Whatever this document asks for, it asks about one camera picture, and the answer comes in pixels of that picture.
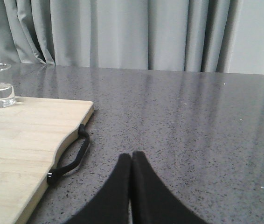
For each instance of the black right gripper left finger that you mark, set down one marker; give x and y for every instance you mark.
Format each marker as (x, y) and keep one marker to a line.
(111, 203)

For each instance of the black cutting board strap handle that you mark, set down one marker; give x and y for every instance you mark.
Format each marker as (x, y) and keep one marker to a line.
(56, 173)

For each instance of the light wooden cutting board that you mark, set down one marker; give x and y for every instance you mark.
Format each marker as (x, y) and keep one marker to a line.
(34, 133)

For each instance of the grey curtain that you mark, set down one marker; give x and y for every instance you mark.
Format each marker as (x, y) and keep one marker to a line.
(175, 35)

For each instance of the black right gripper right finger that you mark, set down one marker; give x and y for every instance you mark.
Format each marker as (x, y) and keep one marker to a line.
(152, 201)

